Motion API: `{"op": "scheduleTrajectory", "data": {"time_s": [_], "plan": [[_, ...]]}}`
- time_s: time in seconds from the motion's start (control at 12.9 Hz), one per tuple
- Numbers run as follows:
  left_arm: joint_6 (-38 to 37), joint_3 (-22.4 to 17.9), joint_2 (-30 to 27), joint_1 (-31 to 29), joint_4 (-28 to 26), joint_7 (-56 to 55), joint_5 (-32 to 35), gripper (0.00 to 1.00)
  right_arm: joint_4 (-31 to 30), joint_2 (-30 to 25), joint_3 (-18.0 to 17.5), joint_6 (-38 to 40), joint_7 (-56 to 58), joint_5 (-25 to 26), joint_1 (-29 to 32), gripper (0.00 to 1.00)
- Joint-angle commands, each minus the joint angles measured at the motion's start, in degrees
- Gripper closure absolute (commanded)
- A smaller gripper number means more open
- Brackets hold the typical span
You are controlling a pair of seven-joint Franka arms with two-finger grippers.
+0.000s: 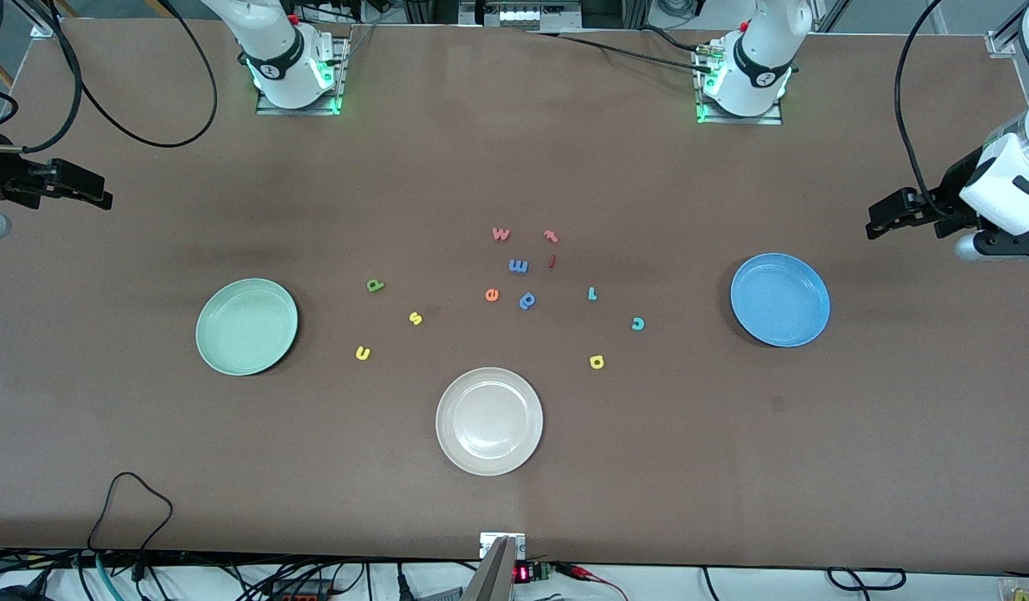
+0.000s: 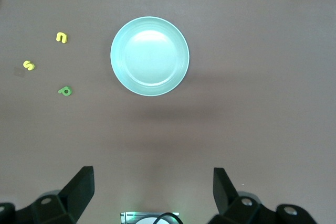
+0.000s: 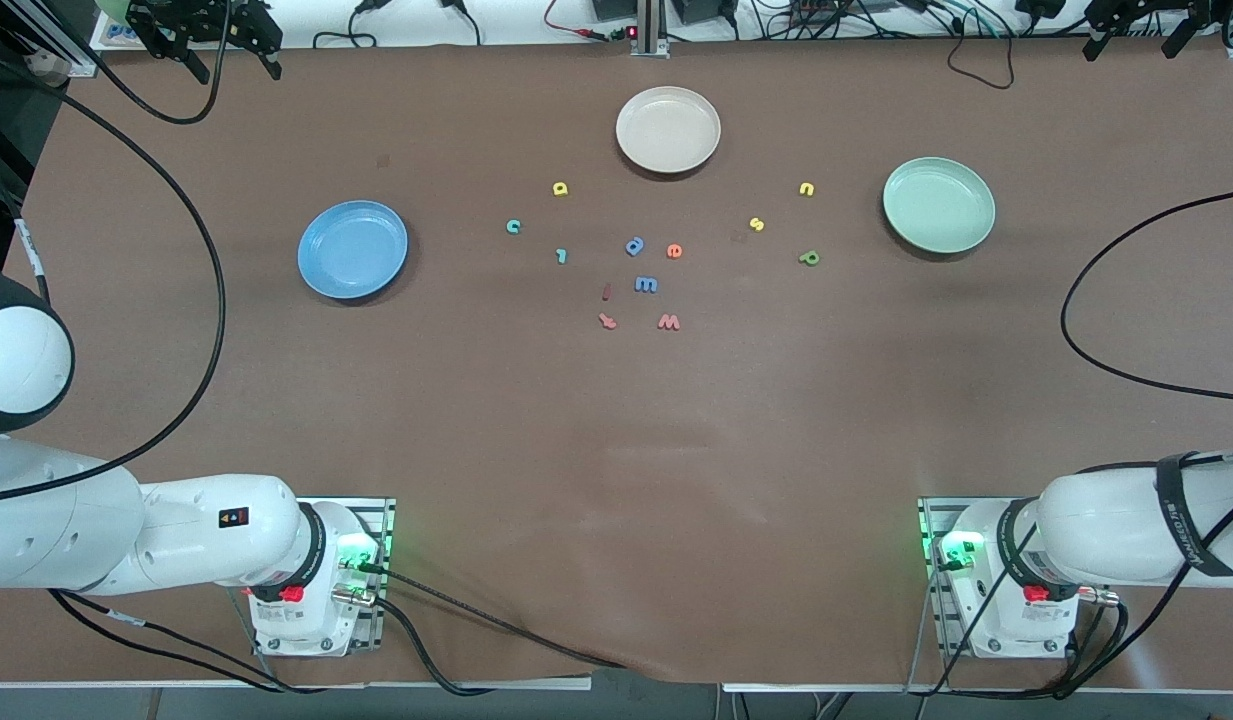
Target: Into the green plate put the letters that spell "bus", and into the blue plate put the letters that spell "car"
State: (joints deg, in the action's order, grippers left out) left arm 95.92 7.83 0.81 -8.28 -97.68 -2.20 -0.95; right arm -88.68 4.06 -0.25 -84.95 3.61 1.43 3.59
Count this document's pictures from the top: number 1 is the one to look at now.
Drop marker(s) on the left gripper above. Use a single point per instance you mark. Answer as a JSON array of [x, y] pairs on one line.
[[953, 189]]

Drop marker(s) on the green letter p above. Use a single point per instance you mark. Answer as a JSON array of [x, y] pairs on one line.
[[372, 288]]

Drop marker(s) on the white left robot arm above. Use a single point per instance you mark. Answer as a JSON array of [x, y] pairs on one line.
[[760, 50]]

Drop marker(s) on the blue plate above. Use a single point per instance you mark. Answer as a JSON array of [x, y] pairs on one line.
[[779, 300]]

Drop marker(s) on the green plate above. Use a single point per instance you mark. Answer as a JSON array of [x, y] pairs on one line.
[[247, 327]]

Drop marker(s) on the blue letter m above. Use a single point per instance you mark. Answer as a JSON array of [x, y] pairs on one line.
[[518, 266]]

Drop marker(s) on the yellow packaged item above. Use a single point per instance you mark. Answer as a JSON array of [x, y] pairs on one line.
[[1023, 593]]

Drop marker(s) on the red letter w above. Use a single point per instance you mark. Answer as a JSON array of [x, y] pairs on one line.
[[501, 236]]

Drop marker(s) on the black box with red buttons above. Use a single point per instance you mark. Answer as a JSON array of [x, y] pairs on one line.
[[301, 594]]

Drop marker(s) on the white plate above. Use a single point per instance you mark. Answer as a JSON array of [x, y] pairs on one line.
[[489, 421]]

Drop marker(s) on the module with red display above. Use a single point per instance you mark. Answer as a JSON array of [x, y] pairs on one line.
[[531, 573]]

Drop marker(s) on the metal table corner bracket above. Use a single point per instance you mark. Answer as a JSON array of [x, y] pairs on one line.
[[42, 30], [1000, 43]]

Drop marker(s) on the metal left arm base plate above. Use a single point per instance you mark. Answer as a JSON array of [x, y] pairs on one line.
[[739, 119]]

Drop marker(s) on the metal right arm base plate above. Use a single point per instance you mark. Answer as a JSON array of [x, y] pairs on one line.
[[297, 109]]

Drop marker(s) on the silver camera bracket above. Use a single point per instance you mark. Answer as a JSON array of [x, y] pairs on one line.
[[499, 568]]

